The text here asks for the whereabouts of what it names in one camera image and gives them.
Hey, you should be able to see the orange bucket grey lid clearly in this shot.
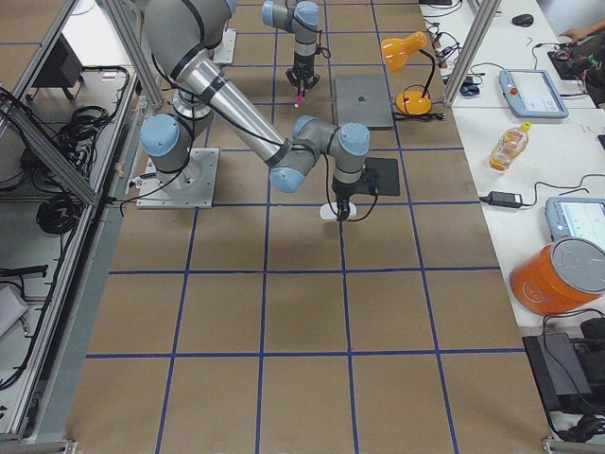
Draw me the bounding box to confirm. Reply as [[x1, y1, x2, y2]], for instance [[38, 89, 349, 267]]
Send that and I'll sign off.
[[510, 236, 604, 316]]

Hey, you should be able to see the blue teach pendant near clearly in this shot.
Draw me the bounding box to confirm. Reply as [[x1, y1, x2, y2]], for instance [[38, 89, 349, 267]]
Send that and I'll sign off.
[[545, 197, 605, 249]]

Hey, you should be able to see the black computer mouse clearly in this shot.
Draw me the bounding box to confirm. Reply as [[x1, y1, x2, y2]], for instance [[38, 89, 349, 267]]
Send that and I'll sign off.
[[511, 13, 534, 27]]

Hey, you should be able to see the black cable bundle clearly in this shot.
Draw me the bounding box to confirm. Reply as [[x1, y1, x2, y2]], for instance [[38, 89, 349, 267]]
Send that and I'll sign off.
[[49, 106, 119, 157]]

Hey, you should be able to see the pink marker pen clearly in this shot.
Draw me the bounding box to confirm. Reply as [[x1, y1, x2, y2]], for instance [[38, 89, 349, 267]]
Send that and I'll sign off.
[[294, 86, 305, 109]]

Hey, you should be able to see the orange desk lamp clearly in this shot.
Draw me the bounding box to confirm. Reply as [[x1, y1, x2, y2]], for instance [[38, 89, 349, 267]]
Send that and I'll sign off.
[[380, 31, 433, 116]]

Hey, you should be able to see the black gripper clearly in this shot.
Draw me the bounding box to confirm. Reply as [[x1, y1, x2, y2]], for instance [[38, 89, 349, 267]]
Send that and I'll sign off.
[[285, 66, 320, 91], [332, 166, 379, 213]]

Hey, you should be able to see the black box device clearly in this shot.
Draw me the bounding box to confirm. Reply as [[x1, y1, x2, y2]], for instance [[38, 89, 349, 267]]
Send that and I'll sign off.
[[523, 333, 604, 414]]

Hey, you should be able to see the yellow drink bottle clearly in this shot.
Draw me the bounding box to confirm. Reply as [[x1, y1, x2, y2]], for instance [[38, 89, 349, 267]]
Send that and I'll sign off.
[[489, 122, 531, 171]]

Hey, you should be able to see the aluminium frame post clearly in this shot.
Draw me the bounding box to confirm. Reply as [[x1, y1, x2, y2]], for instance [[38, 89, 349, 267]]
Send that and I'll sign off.
[[442, 0, 501, 107]]

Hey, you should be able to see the blue teach pendant far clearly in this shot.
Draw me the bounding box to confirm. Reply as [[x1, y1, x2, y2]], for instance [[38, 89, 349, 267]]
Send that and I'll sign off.
[[498, 69, 568, 119]]

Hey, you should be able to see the black power adapter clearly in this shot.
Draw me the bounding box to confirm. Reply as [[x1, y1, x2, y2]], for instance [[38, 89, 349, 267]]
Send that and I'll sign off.
[[486, 191, 524, 208]]

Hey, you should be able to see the blue teach pendant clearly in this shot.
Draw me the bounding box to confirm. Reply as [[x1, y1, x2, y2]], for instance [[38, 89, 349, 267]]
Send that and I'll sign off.
[[498, 69, 568, 119], [545, 197, 605, 249]]

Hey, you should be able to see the black lamp power cable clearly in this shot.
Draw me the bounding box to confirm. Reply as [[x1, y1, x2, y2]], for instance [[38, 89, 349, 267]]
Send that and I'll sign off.
[[392, 111, 448, 122]]

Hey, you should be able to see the white computer mouse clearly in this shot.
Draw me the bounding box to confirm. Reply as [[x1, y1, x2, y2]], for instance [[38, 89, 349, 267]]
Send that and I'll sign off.
[[320, 201, 357, 221]]

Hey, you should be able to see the silver laptop notebook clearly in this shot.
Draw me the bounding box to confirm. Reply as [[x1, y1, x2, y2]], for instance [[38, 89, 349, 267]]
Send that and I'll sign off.
[[336, 75, 393, 130]]

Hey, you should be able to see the black mousepad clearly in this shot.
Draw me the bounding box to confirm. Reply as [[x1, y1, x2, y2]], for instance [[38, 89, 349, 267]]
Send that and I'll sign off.
[[356, 157, 401, 197]]

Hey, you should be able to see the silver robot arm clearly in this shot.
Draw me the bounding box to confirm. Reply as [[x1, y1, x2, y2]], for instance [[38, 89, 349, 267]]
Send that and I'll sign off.
[[143, 1, 371, 221], [261, 1, 320, 96]]

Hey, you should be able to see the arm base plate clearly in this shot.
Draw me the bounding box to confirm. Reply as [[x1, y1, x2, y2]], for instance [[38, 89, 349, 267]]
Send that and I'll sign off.
[[135, 148, 220, 209], [211, 28, 237, 66]]

